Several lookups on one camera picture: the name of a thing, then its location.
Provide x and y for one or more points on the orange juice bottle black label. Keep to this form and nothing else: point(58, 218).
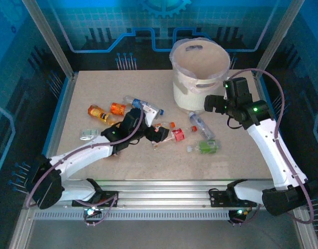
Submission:
point(95, 111)

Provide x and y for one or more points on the aluminium table side rail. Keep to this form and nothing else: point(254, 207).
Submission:
point(260, 85)
point(60, 116)

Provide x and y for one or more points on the white plastic bin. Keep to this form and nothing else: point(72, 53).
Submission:
point(190, 101)

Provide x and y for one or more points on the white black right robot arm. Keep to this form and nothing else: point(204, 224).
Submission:
point(273, 155)

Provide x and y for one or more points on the aluminium frame post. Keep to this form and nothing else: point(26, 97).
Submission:
point(47, 39)
point(278, 39)

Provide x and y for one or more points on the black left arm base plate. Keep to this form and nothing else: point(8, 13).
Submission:
point(110, 197)

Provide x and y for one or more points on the green label plastic bottle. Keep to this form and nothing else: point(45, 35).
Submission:
point(208, 146)

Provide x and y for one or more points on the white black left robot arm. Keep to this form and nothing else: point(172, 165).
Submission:
point(81, 155)

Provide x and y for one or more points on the blue label bottle blue cap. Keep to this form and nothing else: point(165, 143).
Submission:
point(135, 102)

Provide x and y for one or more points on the translucent plastic bin liner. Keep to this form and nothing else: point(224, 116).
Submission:
point(200, 59)

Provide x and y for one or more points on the orange label plastic bottle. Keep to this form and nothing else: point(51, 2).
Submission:
point(118, 109)

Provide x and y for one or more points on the green lit controller board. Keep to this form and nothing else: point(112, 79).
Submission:
point(90, 212)
point(239, 212)

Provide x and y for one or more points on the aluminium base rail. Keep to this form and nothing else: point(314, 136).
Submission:
point(161, 193)

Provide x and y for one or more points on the slim clear water bottle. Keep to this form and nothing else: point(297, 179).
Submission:
point(201, 125)

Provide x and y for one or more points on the crushed clear plastic bottle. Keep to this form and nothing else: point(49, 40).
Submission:
point(90, 133)

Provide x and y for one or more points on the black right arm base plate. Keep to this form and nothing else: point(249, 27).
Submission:
point(217, 198)

